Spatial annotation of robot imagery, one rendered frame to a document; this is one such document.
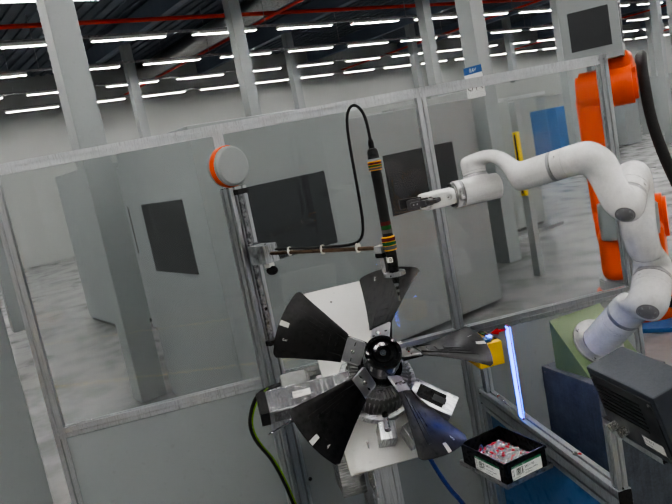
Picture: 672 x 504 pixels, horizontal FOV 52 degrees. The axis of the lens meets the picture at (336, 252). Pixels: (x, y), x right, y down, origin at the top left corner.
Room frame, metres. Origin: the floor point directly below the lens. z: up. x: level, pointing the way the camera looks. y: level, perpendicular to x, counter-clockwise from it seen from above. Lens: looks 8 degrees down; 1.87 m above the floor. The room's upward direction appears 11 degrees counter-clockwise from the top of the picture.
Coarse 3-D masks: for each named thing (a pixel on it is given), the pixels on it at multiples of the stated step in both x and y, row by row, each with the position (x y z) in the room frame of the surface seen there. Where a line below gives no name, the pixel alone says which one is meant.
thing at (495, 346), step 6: (492, 336) 2.49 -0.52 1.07; (486, 342) 2.42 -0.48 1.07; (492, 342) 2.42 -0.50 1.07; (498, 342) 2.42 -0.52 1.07; (492, 348) 2.42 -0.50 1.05; (498, 348) 2.42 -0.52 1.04; (492, 354) 2.42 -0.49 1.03; (498, 354) 2.42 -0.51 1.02; (498, 360) 2.42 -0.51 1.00; (480, 366) 2.41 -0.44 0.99; (486, 366) 2.41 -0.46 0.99
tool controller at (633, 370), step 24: (600, 360) 1.62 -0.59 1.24; (624, 360) 1.57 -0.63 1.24; (648, 360) 1.52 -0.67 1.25; (600, 384) 1.58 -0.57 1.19; (624, 384) 1.48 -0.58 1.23; (648, 384) 1.43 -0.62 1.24; (624, 408) 1.51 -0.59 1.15; (648, 408) 1.40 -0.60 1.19; (624, 432) 1.54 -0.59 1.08; (648, 432) 1.44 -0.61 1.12
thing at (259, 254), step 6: (252, 246) 2.57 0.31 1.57; (258, 246) 2.54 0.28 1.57; (264, 246) 2.53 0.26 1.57; (270, 246) 2.55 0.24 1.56; (276, 246) 2.57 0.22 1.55; (252, 252) 2.56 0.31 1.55; (258, 252) 2.54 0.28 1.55; (264, 252) 2.52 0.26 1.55; (252, 258) 2.57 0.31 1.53; (258, 258) 2.54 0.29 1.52; (264, 258) 2.52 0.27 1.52; (270, 258) 2.54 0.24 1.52; (276, 258) 2.56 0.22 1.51; (252, 264) 2.58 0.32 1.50; (258, 264) 2.55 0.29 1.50; (264, 264) 2.53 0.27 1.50
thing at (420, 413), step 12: (408, 396) 2.02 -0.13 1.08; (408, 408) 1.97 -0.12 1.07; (420, 408) 2.00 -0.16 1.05; (408, 420) 1.94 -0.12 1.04; (420, 420) 1.96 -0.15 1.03; (432, 420) 1.99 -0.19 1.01; (444, 420) 2.03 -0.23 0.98; (420, 432) 1.92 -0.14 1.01; (432, 432) 1.94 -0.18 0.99; (444, 432) 1.97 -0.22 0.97; (456, 432) 2.00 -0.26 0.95; (420, 444) 1.89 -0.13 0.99; (432, 444) 1.91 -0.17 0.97; (456, 444) 1.95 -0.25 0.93; (420, 456) 1.86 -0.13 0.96; (432, 456) 1.87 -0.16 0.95
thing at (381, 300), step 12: (372, 276) 2.37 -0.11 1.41; (408, 276) 2.28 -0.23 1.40; (372, 288) 2.33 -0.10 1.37; (384, 288) 2.29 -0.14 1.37; (372, 300) 2.30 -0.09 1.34; (384, 300) 2.25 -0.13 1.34; (396, 300) 2.22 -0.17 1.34; (372, 312) 2.26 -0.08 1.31; (384, 312) 2.22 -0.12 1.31; (372, 324) 2.22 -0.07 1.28
